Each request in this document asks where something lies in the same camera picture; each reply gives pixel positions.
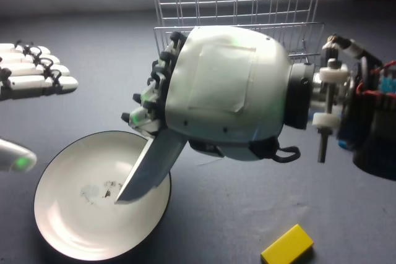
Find yellow rectangular block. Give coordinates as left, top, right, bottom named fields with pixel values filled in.
left=260, top=223, right=315, bottom=264

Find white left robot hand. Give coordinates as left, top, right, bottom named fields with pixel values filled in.
left=0, top=40, right=79, bottom=174

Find white plate with black rim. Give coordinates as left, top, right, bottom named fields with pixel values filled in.
left=33, top=130, right=173, bottom=262
left=114, top=127, right=186, bottom=205

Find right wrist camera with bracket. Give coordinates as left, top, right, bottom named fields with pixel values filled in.
left=311, top=33, right=383, bottom=164

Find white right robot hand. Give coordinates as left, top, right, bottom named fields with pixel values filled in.
left=121, top=25, right=301, bottom=164

